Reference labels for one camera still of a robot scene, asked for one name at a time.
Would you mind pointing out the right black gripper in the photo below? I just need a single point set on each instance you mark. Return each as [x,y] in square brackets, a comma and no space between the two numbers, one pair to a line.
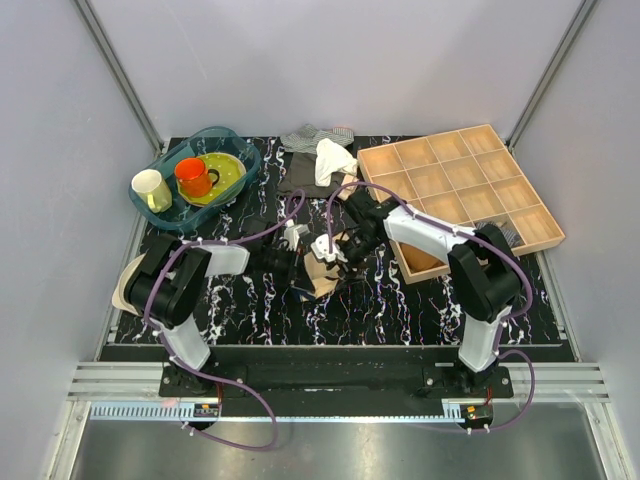
[341,248]

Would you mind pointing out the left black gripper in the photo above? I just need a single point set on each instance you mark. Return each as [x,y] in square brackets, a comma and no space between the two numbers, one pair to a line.
[287,276]

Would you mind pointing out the beige navy-trimmed underwear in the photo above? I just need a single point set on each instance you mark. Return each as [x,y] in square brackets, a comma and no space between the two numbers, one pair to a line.
[315,279]

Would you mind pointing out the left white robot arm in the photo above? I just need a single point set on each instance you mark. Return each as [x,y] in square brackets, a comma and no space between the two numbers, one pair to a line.
[171,297]

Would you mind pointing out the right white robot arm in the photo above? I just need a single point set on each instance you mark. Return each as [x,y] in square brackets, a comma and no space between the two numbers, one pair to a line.
[485,276]

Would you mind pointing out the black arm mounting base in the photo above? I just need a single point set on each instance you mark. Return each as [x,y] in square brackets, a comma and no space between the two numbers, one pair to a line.
[334,390]

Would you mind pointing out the rolled tan underwear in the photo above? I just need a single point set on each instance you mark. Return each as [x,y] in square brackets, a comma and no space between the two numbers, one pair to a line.
[417,260]

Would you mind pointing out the rolled striped underwear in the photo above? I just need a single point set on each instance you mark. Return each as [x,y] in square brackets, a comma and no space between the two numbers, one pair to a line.
[511,236]

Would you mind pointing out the black marble table mat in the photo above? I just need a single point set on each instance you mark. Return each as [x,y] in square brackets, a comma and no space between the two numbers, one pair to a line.
[379,309]

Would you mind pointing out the white cloth garment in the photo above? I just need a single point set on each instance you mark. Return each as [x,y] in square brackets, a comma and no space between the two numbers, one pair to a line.
[332,158]

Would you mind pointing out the dark grey garment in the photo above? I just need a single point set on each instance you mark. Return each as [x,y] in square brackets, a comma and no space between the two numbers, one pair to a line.
[301,175]

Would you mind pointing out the checked grey garment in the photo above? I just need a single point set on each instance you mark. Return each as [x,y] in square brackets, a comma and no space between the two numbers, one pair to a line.
[342,136]

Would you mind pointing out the green dotted plate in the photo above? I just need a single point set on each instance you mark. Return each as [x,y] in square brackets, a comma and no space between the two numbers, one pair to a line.
[230,184]

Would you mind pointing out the grey striped garment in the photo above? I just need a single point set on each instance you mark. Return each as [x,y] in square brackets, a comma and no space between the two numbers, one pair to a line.
[305,139]

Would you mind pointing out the wooden compartment tray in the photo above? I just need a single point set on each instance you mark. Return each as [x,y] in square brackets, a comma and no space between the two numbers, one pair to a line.
[464,177]

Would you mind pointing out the blue transparent plastic basin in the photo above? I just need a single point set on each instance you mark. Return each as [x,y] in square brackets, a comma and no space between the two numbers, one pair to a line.
[182,216]

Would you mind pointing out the orange mug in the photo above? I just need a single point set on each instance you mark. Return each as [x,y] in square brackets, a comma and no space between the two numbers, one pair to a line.
[195,178]

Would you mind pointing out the cream yellow mug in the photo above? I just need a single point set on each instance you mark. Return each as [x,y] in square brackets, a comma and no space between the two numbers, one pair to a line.
[150,186]

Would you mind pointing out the beige round lid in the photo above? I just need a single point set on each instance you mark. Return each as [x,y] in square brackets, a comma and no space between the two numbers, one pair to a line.
[118,299]

